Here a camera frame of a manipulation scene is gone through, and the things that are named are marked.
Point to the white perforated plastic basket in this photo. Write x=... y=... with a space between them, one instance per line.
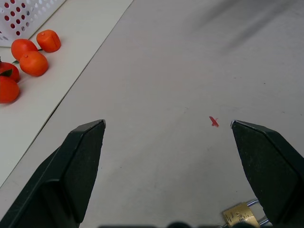
x=21 y=16

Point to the brass padlock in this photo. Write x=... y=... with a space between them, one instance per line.
x=242 y=215

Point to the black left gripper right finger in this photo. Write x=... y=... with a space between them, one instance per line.
x=268 y=171

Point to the red cross mark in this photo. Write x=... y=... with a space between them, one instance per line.
x=214 y=121

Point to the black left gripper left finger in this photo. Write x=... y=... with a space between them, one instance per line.
x=71 y=171

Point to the orange tangerine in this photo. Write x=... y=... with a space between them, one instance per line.
x=48 y=40
x=10 y=71
x=33 y=63
x=22 y=48
x=7 y=90

